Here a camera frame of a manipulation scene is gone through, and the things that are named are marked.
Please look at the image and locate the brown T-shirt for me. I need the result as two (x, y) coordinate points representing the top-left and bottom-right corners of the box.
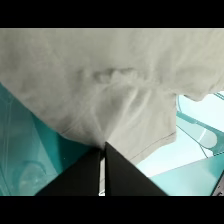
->
(0, 28), (224, 197)

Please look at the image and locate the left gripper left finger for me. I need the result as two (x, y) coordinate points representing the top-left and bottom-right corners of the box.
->
(34, 146), (102, 197)

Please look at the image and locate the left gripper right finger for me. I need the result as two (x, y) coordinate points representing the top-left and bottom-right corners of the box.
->
(104, 141), (168, 197)

